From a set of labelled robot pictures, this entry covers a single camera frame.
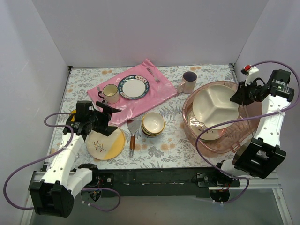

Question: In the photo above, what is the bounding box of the yellow bottom plate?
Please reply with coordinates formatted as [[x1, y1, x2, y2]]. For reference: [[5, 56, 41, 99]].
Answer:
[[86, 126, 126, 160]]

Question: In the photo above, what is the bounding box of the cream divided plate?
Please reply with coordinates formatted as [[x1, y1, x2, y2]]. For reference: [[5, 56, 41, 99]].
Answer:
[[192, 84, 240, 127]]

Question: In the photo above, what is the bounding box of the yellow rimmed cream bowl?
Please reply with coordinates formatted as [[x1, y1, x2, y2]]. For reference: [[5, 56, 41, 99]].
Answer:
[[142, 112, 165, 135]]

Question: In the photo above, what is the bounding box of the pink cream branch plate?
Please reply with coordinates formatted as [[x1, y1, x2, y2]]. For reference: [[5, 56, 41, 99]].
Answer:
[[187, 110, 226, 141]]

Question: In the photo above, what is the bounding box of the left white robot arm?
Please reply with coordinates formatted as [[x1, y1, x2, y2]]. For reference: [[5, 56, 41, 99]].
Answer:
[[29, 100, 120, 218]]

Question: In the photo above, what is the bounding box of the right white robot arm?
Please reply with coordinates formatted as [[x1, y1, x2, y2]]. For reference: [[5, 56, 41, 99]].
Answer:
[[212, 67, 294, 186]]

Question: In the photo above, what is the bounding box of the pink transparent plastic bin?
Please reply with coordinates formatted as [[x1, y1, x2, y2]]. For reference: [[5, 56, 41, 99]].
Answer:
[[182, 81, 259, 158]]

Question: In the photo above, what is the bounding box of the yellow orange cup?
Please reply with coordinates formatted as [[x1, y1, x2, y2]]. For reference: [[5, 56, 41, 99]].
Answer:
[[69, 109, 76, 122]]

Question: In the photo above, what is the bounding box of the green rimmed white plate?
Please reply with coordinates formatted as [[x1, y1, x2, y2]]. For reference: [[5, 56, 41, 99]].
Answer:
[[118, 75, 150, 100]]

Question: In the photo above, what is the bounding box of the pink mug purple inside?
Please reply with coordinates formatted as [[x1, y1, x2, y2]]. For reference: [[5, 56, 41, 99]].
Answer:
[[177, 71, 197, 94]]

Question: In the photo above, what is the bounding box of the pink satin cloth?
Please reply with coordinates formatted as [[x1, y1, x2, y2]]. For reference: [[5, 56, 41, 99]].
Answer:
[[87, 59, 177, 126]]

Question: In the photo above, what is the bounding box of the silver fork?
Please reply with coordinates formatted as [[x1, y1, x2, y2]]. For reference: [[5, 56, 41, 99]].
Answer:
[[147, 68, 160, 83]]

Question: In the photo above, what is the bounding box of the cream mug black handle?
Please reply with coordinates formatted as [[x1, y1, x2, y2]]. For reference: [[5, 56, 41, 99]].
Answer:
[[101, 84, 120, 104]]

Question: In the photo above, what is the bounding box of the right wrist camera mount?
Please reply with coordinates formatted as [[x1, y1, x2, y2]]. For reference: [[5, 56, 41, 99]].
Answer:
[[241, 65, 259, 86]]

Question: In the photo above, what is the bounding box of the metal spatula wooden handle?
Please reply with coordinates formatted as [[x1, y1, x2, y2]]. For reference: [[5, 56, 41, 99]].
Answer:
[[127, 120, 142, 158]]

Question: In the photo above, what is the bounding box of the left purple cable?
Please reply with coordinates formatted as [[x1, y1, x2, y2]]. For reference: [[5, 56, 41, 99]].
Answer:
[[4, 112, 121, 213]]

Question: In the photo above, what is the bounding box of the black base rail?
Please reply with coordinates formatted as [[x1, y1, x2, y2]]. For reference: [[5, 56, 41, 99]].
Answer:
[[41, 161, 249, 197]]

